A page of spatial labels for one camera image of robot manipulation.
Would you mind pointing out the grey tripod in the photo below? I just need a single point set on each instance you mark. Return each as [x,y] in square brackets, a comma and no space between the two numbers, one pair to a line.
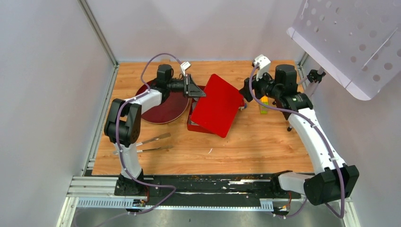
[313,81]

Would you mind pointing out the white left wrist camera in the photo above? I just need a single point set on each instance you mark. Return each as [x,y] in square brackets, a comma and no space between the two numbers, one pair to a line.
[184,66]

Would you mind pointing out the red rectangular chocolate box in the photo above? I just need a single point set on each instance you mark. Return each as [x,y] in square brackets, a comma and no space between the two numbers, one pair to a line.
[209,106]

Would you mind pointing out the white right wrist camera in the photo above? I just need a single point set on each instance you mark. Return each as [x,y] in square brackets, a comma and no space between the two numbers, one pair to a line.
[263,65]

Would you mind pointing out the wooden metal food tongs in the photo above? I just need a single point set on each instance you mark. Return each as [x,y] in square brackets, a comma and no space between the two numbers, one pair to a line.
[138,145]

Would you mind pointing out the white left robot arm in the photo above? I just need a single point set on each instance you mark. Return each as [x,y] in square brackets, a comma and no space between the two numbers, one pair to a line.
[123,122]

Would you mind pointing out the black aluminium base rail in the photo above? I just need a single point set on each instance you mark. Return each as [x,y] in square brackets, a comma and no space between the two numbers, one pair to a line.
[252,192]

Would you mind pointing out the yellow green toy block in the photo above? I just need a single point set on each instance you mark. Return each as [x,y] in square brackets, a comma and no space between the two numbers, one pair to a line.
[262,107]

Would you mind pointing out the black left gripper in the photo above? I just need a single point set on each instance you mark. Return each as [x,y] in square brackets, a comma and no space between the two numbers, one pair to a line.
[190,89]

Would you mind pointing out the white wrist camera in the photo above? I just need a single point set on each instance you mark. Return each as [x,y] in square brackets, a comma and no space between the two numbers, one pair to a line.
[263,65]
[184,66]

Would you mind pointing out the perforated white light panel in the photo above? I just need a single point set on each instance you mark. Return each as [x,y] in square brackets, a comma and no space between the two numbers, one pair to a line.
[357,42]

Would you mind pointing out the red box lid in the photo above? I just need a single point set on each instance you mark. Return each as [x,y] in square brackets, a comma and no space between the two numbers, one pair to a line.
[215,113]

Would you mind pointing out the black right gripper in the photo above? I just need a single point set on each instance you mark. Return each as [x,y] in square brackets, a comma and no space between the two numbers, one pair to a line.
[245,91]

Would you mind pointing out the round dark red tray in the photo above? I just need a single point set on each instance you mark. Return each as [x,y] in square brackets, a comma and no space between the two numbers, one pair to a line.
[168,111]

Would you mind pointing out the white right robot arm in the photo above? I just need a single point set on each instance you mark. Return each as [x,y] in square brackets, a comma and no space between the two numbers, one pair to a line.
[333,178]

